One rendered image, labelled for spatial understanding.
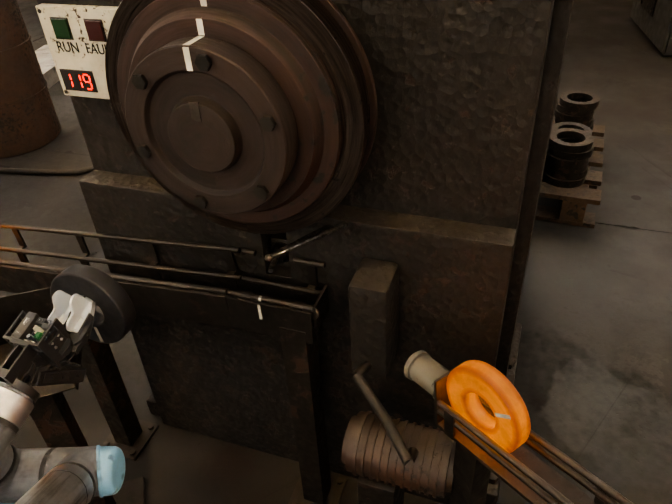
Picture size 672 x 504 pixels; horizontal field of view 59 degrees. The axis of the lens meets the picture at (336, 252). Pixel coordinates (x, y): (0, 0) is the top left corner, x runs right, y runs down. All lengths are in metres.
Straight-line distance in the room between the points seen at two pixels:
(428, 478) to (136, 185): 0.86
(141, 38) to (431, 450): 0.88
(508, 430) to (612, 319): 1.41
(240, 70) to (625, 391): 1.63
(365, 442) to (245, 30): 0.77
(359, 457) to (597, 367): 1.15
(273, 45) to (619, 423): 1.55
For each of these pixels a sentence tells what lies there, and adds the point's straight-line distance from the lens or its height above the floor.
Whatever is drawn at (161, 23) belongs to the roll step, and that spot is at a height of 1.27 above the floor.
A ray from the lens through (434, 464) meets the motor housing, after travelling 1.19.
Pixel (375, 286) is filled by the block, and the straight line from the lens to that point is 1.10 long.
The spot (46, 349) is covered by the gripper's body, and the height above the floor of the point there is 0.86.
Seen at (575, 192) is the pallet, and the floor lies 0.14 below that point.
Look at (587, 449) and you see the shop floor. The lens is 1.94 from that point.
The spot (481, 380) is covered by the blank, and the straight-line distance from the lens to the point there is 0.98.
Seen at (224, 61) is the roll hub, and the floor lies 1.24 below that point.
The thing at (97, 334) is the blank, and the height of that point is 0.77.
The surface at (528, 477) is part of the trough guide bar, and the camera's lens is 0.99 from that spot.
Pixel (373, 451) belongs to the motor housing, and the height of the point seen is 0.51.
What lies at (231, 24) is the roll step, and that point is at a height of 1.27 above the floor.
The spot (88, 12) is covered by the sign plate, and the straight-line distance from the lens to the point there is 1.28.
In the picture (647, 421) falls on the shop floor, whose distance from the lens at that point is 2.07.
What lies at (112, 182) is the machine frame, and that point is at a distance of 1.42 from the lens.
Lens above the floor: 1.50
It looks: 36 degrees down
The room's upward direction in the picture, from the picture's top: 3 degrees counter-clockwise
